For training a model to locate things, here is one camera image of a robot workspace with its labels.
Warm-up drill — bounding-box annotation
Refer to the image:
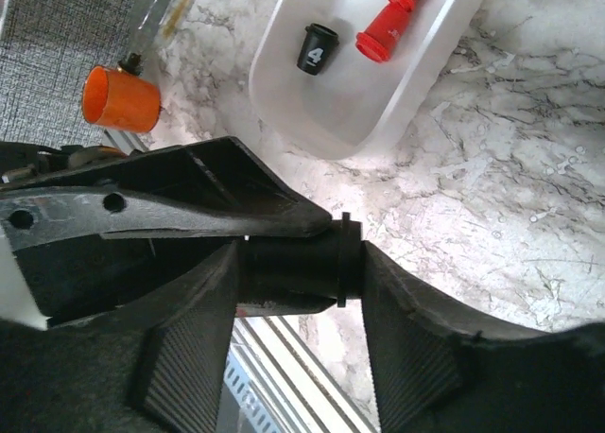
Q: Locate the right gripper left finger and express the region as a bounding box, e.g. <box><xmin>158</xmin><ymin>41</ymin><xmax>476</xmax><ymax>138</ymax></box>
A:
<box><xmin>1</xmin><ymin>243</ymin><xmax>239</xmax><ymax>432</ymax></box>

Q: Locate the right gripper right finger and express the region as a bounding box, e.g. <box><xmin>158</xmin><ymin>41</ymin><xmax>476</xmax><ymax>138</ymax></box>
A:
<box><xmin>362</xmin><ymin>252</ymin><xmax>604</xmax><ymax>432</ymax></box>

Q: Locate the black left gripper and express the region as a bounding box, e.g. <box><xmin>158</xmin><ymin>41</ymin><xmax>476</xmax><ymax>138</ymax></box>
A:
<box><xmin>1</xmin><ymin>137</ymin><xmax>331</xmax><ymax>332</ymax></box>

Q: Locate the black coffee capsule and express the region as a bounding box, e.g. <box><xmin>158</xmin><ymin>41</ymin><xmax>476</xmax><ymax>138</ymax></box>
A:
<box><xmin>235</xmin><ymin>213</ymin><xmax>365</xmax><ymax>318</ymax></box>

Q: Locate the white plastic storage basket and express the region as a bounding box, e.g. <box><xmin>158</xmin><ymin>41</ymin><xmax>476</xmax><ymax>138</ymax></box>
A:
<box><xmin>249</xmin><ymin>0</ymin><xmax>483</xmax><ymax>160</ymax></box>

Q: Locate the black coffee capsule number four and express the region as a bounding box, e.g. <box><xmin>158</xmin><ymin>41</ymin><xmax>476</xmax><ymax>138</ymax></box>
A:
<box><xmin>297</xmin><ymin>23</ymin><xmax>339</xmax><ymax>76</ymax></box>

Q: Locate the orange plastic cup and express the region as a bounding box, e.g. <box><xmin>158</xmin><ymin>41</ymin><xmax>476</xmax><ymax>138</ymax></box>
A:
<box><xmin>81</xmin><ymin>66</ymin><xmax>161</xmax><ymax>133</ymax></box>

